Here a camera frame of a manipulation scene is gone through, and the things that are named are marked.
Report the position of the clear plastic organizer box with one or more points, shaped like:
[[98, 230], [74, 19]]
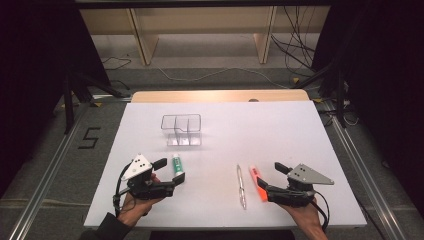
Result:
[[180, 133]]

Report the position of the black metal stand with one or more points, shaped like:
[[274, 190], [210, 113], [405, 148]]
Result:
[[340, 100], [69, 106]]

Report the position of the light wooden shelf unit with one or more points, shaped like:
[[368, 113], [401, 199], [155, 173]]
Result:
[[146, 43]]

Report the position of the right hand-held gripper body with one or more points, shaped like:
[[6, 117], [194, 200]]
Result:
[[308, 175]]

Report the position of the black curtain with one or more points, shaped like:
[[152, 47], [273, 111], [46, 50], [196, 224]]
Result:
[[33, 66], [386, 83]]

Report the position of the green and white glue stick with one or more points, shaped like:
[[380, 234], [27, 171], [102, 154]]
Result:
[[177, 165]]

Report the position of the person's dark clothing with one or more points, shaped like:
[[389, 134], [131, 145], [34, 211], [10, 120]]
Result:
[[220, 235]]

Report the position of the silver clear pen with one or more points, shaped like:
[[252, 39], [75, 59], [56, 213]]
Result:
[[240, 183]]

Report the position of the yellow tape marker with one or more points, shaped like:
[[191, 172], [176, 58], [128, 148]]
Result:
[[318, 100], [296, 80], [98, 104]]

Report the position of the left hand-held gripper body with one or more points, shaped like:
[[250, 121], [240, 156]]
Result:
[[136, 168]]

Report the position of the aluminium floor rail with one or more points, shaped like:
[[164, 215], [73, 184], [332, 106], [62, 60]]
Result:
[[46, 176], [366, 176]]

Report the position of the person's left hand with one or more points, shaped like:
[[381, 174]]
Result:
[[136, 208]]

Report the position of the orange highlighter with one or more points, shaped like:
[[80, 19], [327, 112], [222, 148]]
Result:
[[255, 173]]

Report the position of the person's right hand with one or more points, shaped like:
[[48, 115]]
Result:
[[305, 215]]

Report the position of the white table cover sheet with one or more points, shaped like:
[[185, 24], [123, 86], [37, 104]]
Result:
[[266, 133]]

